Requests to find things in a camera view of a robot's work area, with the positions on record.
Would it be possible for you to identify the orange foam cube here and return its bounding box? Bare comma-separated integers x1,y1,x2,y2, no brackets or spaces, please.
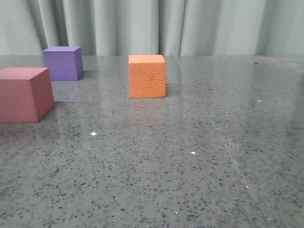
129,55,167,98

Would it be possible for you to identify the purple foam cube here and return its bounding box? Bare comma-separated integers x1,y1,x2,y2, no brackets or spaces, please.
43,46,84,81

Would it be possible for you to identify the red foam cube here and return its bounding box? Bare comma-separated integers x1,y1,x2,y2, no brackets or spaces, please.
0,67,55,123

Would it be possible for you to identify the pale green curtain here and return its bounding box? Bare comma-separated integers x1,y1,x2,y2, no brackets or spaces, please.
0,0,304,56

